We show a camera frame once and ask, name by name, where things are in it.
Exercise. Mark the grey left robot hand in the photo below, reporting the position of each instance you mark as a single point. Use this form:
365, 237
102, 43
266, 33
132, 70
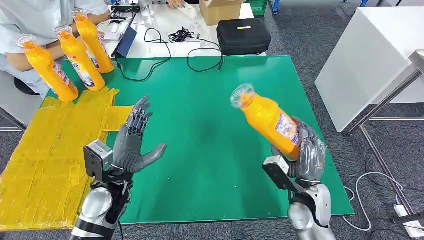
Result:
129, 152

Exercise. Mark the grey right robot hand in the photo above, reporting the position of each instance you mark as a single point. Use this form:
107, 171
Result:
313, 155

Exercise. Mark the orange drink bottle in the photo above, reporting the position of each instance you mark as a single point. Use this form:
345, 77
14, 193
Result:
46, 71
81, 63
94, 43
265, 119

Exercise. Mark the cardboard box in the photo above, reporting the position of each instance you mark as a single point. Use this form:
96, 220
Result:
220, 11

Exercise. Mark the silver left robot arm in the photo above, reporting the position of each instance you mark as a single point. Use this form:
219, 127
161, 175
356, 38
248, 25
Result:
96, 205

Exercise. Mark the green mat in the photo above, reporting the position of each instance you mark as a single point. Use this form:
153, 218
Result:
205, 132

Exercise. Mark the yellow sheet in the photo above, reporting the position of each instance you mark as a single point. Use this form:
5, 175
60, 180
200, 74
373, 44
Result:
33, 165

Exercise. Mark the white side table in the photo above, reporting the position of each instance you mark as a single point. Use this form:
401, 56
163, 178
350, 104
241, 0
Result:
364, 59

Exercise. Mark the tablet with blue cover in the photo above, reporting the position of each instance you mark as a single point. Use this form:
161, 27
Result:
127, 43

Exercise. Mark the white phone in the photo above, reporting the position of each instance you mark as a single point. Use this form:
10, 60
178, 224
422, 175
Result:
112, 36

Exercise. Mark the white power strip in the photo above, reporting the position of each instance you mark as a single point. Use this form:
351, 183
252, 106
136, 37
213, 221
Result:
410, 225

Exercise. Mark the black zip case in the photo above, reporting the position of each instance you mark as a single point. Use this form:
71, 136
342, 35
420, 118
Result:
243, 36

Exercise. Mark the clear plastic bottle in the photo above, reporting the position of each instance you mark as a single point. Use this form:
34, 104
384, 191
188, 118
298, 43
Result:
146, 11

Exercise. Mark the black flat device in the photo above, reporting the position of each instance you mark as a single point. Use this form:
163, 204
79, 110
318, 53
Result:
126, 8

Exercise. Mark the green crate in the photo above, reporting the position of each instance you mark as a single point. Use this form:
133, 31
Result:
258, 6

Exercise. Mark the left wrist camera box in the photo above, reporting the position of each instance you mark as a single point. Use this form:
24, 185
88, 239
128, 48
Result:
94, 162

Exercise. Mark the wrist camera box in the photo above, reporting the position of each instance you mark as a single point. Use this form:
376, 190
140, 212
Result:
94, 162
281, 175

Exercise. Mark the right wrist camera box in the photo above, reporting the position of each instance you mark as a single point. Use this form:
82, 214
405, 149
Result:
281, 175

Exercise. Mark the steel stand frame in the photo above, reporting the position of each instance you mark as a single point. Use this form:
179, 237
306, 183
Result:
387, 97

